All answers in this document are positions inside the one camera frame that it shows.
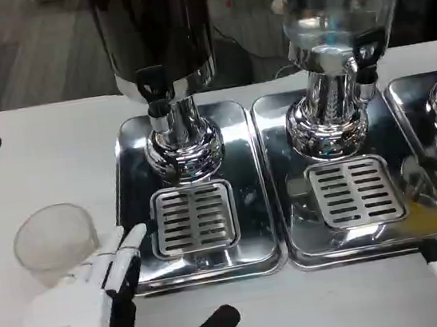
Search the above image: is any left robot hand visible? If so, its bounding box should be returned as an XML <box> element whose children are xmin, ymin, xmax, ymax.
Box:
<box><xmin>1</xmin><ymin>212</ymin><xmax>243</xmax><ymax>327</ymax></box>

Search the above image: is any clear ribbed glass cup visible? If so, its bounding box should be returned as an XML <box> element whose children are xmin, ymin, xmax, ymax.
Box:
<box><xmin>9</xmin><ymin>198</ymin><xmax>105</xmax><ymax>291</ymax></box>

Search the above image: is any steel drip tray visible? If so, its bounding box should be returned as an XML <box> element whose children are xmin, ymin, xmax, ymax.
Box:
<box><xmin>248</xmin><ymin>72</ymin><xmax>437</xmax><ymax>277</ymax></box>
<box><xmin>379</xmin><ymin>70</ymin><xmax>437</xmax><ymax>259</ymax></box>
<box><xmin>102</xmin><ymin>97</ymin><xmax>287</xmax><ymax>297</ymax></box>

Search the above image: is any black tap with steel spout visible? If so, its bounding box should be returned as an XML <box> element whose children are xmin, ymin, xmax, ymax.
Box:
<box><xmin>348</xmin><ymin>26</ymin><xmax>392</xmax><ymax>104</ymax></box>
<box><xmin>133</xmin><ymin>63</ymin><xmax>177</xmax><ymax>136</ymax></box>

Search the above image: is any dark drink dispenser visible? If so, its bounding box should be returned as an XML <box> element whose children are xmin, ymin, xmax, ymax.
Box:
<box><xmin>86</xmin><ymin>0</ymin><xmax>232</xmax><ymax>194</ymax></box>

